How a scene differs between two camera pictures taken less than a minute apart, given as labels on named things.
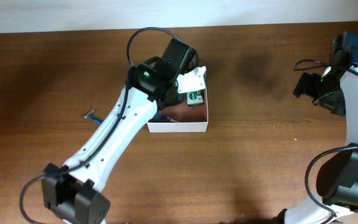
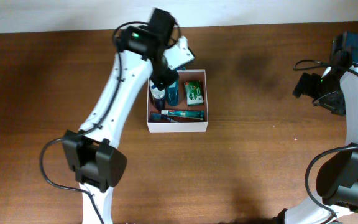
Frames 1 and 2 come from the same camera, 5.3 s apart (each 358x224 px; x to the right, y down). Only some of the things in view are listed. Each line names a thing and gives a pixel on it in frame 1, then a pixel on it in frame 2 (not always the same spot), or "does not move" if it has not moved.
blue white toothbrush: [161, 117] does not move
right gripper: [307, 86] does not move
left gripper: [176, 98] to [171, 76]
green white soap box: [196, 98] does not move
